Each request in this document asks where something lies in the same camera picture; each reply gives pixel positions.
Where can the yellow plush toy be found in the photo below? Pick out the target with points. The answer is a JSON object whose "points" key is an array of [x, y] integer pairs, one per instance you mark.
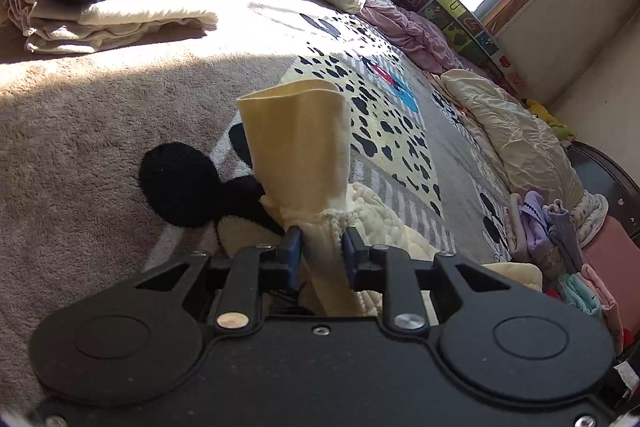
{"points": [[547, 117]]}

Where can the cream quilted pants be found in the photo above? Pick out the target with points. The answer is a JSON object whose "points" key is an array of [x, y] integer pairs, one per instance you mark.
{"points": [[300, 147]]}

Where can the cream comforter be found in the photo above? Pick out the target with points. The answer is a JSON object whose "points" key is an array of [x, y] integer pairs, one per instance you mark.
{"points": [[515, 132]]}

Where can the colourful alphabet play mat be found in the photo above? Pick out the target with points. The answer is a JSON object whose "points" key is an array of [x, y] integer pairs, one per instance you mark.
{"points": [[450, 2]]}

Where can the pink and mint folded clothes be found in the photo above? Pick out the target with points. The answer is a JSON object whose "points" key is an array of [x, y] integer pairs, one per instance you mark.
{"points": [[592, 297]]}

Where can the printed cartoon blanket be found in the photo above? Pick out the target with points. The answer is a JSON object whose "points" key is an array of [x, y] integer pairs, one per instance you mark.
{"points": [[100, 107]]}

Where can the pink cloth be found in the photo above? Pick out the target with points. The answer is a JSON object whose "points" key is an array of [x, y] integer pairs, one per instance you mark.
{"points": [[612, 252]]}

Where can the white folded garment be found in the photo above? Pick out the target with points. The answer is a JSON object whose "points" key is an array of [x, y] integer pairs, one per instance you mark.
{"points": [[150, 12]]}

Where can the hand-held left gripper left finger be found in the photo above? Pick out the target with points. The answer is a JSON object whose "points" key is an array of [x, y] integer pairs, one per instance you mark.
{"points": [[293, 257]]}

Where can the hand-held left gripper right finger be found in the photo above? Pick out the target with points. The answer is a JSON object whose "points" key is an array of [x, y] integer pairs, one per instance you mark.
{"points": [[352, 257]]}

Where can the pile of purple clothes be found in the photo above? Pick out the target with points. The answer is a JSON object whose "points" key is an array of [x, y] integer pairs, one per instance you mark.
{"points": [[540, 222]]}

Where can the dark wooden bed frame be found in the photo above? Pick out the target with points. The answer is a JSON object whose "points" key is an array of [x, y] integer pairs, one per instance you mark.
{"points": [[610, 172]]}

